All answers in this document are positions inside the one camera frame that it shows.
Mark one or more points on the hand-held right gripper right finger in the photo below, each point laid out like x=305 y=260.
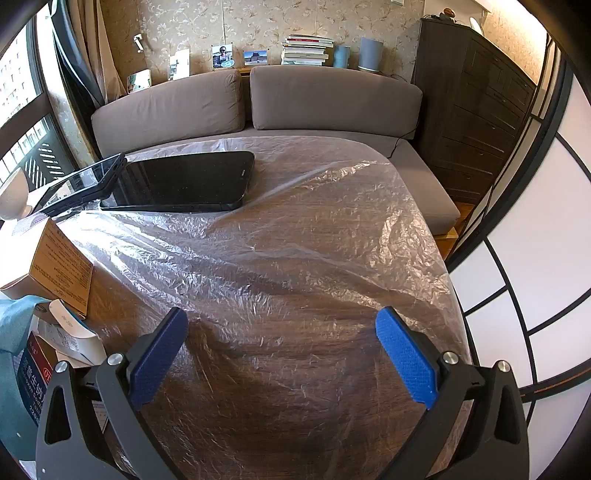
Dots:
x=406 y=360

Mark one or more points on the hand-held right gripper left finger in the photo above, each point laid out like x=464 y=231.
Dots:
x=157 y=360

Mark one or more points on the brown cardboard box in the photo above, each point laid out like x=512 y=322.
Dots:
x=57 y=265

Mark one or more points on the white rounded box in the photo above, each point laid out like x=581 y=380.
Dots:
x=76 y=334

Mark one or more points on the blue packet with red label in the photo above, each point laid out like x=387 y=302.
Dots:
x=34 y=378

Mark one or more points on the teal cloth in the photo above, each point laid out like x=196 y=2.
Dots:
x=11 y=369

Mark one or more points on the clear plastic table cover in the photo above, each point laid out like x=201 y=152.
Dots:
x=300 y=254

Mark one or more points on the white panelled sliding door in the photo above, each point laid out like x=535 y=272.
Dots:
x=535 y=258

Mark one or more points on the grey-brown sofa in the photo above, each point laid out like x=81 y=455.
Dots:
x=425 y=184

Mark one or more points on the black glossy tablet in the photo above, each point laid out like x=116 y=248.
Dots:
x=184 y=180

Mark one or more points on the tablet in dark case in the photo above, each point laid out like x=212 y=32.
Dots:
x=78 y=182

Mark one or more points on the white footed cup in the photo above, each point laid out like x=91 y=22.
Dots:
x=11 y=194

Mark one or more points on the grey-brown sofa back cushion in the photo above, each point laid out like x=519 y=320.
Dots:
x=171 y=110
x=332 y=99

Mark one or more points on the dark wooden dresser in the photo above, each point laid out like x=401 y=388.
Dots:
x=471 y=106

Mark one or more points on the dark curtain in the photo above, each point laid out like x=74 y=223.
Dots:
x=76 y=83

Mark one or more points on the white standing photo card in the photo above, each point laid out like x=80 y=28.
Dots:
x=179 y=65

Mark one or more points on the large grey-blue cylinder speaker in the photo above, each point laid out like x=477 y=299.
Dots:
x=371 y=55

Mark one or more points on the small light blue cylinder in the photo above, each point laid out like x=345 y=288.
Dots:
x=342 y=57

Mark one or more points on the photo of a person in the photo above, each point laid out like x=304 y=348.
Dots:
x=222 y=57

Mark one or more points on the beige curtain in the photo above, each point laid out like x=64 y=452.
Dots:
x=94 y=50

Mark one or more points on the photo of a building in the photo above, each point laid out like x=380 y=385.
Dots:
x=256 y=58

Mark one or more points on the stack of books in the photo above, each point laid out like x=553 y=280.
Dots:
x=307 y=50

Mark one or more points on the white oval plate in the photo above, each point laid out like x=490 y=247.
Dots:
x=476 y=25

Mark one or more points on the small brown round object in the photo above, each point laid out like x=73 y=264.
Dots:
x=448 y=14

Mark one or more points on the window with dark frame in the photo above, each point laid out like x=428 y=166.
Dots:
x=23 y=92

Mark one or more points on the silver wall fixture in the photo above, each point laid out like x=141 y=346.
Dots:
x=138 y=43

